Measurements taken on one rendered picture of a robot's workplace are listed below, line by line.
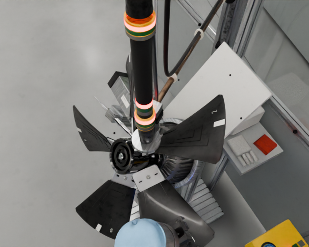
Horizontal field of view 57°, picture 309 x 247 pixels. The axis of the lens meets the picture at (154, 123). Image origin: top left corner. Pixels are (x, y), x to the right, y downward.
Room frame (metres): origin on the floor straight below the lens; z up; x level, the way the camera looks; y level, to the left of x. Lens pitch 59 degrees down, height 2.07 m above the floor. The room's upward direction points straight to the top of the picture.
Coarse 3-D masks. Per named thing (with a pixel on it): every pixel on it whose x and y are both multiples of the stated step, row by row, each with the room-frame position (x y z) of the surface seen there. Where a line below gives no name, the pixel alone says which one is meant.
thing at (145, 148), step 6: (156, 102) 0.37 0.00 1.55; (156, 108) 0.35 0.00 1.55; (156, 114) 0.34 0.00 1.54; (162, 114) 0.36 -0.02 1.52; (156, 120) 0.34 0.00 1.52; (156, 126) 0.34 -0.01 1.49; (156, 132) 0.34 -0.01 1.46; (132, 138) 0.32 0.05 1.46; (138, 138) 0.32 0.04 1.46; (156, 138) 0.32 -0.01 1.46; (132, 144) 0.31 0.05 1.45; (138, 144) 0.31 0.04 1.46; (144, 144) 0.31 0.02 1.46; (150, 144) 0.31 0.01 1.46; (156, 144) 0.31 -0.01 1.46; (138, 150) 0.30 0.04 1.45; (144, 150) 0.29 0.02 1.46; (150, 150) 0.29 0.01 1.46
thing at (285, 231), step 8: (280, 224) 0.20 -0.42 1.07; (288, 224) 0.20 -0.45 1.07; (272, 232) 0.18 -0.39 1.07; (280, 232) 0.18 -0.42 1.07; (288, 232) 0.18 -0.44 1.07; (296, 232) 0.18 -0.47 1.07; (256, 240) 0.15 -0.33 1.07; (264, 240) 0.15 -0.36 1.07; (272, 240) 0.15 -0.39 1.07; (280, 240) 0.15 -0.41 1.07; (288, 240) 0.15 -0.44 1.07; (296, 240) 0.15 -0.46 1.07; (304, 240) 0.15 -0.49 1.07
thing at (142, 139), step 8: (128, 0) 0.31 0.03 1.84; (136, 0) 0.31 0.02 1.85; (144, 0) 0.31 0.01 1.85; (152, 0) 0.32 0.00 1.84; (128, 8) 0.31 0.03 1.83; (136, 8) 0.31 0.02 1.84; (144, 8) 0.31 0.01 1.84; (152, 8) 0.32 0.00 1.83; (136, 16) 0.31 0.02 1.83; (144, 16) 0.31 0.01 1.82; (144, 136) 0.31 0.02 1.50; (152, 136) 0.32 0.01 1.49
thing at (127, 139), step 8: (112, 144) 0.43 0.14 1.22; (120, 144) 0.42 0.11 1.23; (128, 144) 0.41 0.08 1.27; (112, 152) 0.41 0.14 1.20; (120, 152) 0.40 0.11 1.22; (128, 152) 0.39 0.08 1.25; (136, 152) 0.38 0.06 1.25; (112, 160) 0.39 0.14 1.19; (120, 160) 0.38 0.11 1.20; (128, 160) 0.37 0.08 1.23; (136, 160) 0.36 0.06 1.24; (144, 160) 0.37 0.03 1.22; (152, 160) 0.39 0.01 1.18; (160, 160) 0.39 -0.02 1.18; (112, 168) 0.36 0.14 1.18; (120, 168) 0.36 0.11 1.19; (128, 168) 0.34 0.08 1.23; (136, 168) 0.35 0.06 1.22; (144, 168) 0.36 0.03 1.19
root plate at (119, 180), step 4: (112, 176) 0.36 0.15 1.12; (116, 176) 0.36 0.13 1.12; (120, 176) 0.36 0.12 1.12; (128, 176) 0.36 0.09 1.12; (112, 180) 0.35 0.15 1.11; (116, 180) 0.35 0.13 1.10; (120, 180) 0.35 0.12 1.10; (124, 180) 0.35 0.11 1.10; (128, 180) 0.35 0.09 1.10; (124, 184) 0.34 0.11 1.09; (128, 184) 0.34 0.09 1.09; (132, 184) 0.34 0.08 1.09
